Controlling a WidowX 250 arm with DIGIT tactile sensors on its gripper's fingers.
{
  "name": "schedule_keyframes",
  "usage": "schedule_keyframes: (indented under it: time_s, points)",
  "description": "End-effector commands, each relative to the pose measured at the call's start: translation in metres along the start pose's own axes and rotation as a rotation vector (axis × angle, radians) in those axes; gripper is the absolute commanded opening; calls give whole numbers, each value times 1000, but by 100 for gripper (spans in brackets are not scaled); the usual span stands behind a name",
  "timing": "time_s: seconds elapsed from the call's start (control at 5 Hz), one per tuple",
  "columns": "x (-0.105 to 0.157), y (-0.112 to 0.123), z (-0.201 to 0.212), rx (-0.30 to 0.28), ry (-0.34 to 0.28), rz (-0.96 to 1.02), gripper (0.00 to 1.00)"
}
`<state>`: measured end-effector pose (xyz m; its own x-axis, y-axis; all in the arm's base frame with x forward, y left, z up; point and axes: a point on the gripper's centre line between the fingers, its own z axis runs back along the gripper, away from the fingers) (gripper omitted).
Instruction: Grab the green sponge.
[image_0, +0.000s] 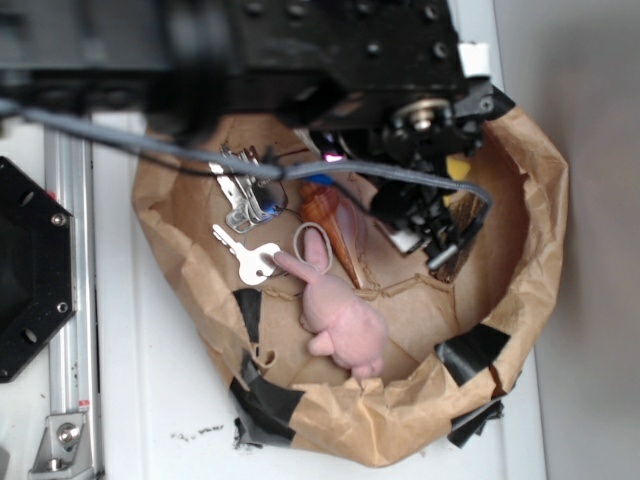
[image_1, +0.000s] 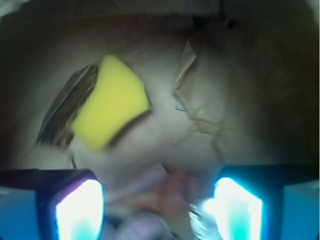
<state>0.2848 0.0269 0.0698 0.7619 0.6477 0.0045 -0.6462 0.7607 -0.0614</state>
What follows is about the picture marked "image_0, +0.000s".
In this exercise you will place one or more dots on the single silver key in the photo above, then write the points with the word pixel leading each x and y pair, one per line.
pixel 255 265

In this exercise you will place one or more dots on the pink plush bunny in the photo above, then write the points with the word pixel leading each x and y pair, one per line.
pixel 344 327

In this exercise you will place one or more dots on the silver corner bracket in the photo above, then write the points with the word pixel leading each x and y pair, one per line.
pixel 64 451

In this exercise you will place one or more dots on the crumpled brown paper bag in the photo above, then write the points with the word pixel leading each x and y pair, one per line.
pixel 457 340

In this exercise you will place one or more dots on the white rubber band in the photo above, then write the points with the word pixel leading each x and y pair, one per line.
pixel 312 246

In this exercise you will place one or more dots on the silver key bunch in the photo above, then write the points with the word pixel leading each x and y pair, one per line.
pixel 252 201

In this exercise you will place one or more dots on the yellow green sponge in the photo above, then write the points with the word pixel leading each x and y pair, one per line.
pixel 458 168

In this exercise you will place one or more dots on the brown spiral seashell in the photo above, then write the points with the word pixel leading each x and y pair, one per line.
pixel 326 206

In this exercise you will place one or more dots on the black octagonal mount plate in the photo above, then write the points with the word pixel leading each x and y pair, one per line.
pixel 37 288

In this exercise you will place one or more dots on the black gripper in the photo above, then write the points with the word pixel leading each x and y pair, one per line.
pixel 415 193

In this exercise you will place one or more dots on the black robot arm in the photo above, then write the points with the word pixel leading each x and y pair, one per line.
pixel 386 86

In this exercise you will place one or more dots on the aluminium extrusion rail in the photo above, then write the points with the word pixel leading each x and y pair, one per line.
pixel 74 385

